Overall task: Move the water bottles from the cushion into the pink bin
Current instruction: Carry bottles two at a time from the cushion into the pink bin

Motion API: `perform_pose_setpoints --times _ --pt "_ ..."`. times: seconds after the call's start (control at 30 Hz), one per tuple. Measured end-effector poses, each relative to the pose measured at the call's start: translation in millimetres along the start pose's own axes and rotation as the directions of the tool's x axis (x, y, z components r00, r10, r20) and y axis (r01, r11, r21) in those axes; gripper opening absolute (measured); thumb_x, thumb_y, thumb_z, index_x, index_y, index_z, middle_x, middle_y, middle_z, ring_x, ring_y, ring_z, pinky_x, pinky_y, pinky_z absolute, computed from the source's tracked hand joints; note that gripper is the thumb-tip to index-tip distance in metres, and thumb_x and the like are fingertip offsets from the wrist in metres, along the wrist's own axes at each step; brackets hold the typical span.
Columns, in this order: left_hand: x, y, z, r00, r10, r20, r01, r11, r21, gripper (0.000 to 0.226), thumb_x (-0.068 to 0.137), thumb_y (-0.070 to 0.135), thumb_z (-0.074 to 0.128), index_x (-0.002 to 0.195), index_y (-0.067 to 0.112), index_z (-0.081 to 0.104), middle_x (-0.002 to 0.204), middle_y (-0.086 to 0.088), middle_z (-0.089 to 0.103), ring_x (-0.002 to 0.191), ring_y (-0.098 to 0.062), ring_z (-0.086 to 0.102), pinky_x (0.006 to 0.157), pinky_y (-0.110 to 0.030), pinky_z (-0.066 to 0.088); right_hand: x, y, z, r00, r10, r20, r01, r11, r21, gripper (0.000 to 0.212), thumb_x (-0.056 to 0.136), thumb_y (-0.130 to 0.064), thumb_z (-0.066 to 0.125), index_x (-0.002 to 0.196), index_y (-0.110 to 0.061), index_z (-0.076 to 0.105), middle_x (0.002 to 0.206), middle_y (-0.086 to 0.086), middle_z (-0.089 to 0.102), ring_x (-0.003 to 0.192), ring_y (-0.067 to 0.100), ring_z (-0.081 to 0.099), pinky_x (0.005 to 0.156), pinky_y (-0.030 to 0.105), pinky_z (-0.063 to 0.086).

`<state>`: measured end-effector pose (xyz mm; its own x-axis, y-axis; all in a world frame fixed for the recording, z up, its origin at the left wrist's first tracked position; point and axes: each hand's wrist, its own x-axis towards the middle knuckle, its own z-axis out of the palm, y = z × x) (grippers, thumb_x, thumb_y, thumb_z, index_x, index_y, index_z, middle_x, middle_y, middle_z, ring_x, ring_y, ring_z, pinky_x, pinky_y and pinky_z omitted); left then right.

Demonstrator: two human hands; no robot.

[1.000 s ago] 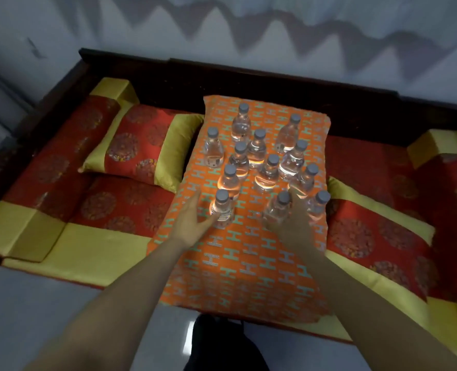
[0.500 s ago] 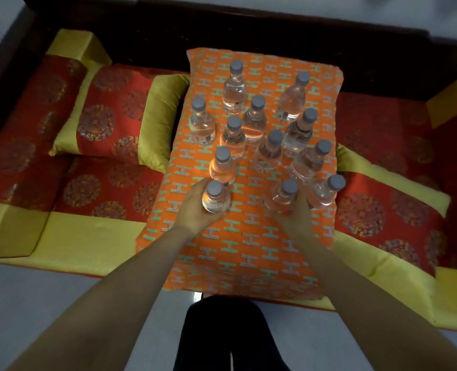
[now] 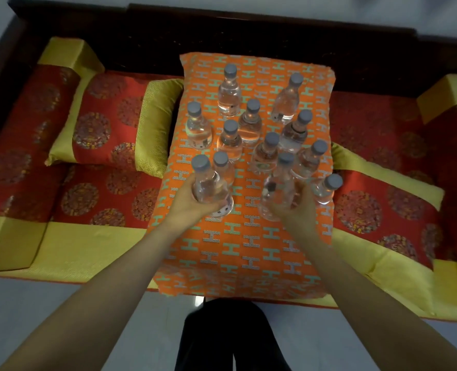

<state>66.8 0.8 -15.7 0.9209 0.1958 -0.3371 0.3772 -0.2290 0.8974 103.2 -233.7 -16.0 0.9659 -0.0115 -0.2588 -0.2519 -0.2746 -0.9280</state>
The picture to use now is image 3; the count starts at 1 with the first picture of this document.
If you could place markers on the person's right hand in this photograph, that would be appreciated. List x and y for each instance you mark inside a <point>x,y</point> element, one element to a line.
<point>300,218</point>

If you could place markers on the red yellow silk pillow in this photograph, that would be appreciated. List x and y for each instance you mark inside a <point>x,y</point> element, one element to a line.
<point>367,212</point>
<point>104,119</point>

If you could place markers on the person's black trousers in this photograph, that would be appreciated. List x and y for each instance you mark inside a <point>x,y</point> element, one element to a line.
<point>228,336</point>

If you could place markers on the person's right forearm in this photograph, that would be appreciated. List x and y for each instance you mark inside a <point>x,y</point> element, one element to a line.
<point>367,312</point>

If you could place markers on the person's left hand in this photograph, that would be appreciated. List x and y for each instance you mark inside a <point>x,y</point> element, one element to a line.
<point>186,208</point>

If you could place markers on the orange patterned cloth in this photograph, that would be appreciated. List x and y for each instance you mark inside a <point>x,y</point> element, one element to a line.
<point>232,258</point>

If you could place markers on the group of clear water bottles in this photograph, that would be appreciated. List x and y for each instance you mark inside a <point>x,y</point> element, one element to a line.
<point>229,96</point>

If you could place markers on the person's left forearm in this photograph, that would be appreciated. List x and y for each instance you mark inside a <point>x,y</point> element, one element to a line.
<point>97,305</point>

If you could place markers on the grey-capped water bottle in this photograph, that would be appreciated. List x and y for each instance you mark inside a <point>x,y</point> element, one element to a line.
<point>209,189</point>
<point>278,189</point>

